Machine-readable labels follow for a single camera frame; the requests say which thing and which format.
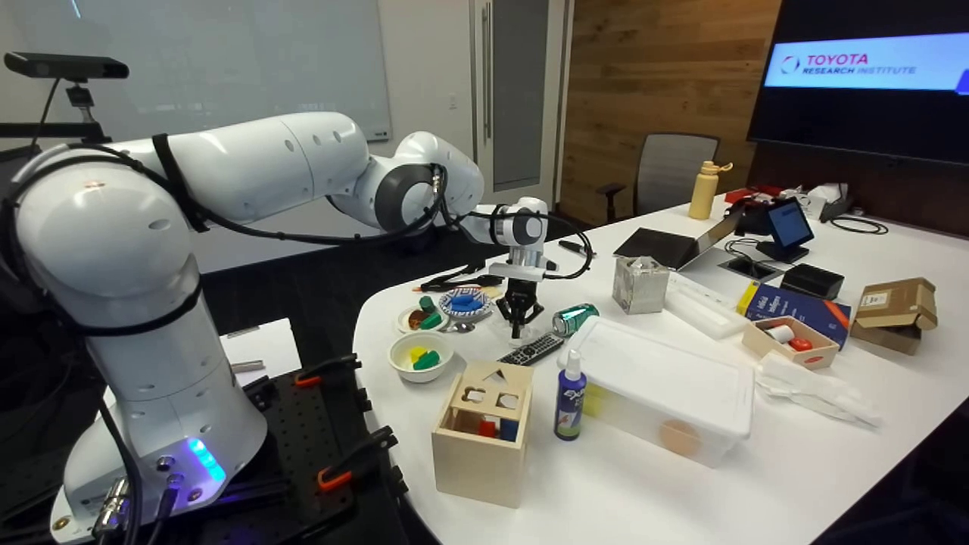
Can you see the wooden shape sorter box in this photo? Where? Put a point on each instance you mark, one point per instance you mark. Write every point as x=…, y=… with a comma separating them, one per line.
x=479, y=466

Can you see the blue cardboard box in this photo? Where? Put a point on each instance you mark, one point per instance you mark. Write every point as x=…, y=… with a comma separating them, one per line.
x=799, y=308

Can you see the grey door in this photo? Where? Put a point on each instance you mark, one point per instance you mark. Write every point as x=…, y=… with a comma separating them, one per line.
x=518, y=100

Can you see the white wall whiteboard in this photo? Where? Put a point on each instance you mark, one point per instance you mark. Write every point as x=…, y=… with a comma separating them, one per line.
x=251, y=63

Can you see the black camera on stand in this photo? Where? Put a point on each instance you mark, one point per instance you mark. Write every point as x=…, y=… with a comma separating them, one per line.
x=65, y=64

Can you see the red object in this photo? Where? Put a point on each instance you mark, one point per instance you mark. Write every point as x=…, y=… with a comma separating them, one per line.
x=750, y=195

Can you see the yellow toy block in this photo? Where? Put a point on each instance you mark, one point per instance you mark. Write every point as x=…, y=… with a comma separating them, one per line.
x=415, y=355

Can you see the yellow bottle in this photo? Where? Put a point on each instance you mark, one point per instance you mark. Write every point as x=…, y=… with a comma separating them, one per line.
x=705, y=191

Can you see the brown toy food piece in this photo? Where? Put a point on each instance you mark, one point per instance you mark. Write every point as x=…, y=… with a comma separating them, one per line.
x=414, y=318

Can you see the orange black clamp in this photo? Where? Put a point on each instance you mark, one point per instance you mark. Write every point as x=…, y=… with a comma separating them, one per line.
x=326, y=370
x=351, y=460

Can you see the blue shallow bowl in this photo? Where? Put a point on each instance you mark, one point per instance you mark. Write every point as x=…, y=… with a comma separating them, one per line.
x=468, y=303

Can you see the grey office chair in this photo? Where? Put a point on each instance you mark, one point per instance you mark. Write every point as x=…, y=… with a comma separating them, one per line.
x=669, y=172

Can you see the black marker pen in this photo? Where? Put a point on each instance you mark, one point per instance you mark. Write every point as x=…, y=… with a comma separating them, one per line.
x=574, y=246

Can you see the long black tool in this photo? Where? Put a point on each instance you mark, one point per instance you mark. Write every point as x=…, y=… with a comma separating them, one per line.
x=463, y=280

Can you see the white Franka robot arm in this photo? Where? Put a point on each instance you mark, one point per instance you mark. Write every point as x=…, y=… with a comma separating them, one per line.
x=100, y=252

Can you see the white plastic storage box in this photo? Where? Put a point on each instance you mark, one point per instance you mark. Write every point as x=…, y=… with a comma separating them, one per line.
x=668, y=388

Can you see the clear plastic bag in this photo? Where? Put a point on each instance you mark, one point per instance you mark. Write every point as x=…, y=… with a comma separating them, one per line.
x=814, y=388

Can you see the wall television screen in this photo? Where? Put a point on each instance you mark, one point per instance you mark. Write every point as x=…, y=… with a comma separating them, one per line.
x=859, y=109

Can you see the white paper bowl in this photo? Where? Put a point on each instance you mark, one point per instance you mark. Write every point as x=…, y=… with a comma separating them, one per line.
x=403, y=370

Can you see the black remote control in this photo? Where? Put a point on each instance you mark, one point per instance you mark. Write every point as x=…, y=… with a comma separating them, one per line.
x=533, y=351

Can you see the brown cardboard box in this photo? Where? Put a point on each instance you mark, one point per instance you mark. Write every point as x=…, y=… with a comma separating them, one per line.
x=893, y=308

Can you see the small wooden tray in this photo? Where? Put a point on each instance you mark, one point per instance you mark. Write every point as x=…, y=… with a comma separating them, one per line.
x=806, y=358

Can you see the small tablet display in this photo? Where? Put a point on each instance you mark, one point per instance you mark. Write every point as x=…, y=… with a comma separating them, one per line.
x=789, y=226

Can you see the black lidded cardboard box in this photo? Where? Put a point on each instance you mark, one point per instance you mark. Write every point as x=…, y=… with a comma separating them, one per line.
x=656, y=246

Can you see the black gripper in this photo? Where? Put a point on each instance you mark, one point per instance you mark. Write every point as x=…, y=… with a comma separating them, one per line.
x=523, y=293

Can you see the blue bottle with white cap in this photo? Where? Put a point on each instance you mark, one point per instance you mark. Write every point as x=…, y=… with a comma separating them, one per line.
x=571, y=405

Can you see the square metal container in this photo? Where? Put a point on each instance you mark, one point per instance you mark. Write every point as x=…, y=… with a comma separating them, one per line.
x=639, y=288

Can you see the small black box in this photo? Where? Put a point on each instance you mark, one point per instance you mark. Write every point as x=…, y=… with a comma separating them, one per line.
x=814, y=280

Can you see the clear plastic tube pack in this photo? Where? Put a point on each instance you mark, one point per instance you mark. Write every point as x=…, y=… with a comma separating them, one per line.
x=706, y=311

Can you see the green toy cylinder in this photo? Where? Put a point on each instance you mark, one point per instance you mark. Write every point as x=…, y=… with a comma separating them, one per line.
x=429, y=358
x=432, y=318

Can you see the white paper stack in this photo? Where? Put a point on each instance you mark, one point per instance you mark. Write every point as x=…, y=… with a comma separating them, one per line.
x=266, y=351

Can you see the black mounting plate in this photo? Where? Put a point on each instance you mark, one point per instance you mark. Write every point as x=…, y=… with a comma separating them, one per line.
x=304, y=444

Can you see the white device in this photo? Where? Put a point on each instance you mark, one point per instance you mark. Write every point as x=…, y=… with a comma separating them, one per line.
x=825, y=197

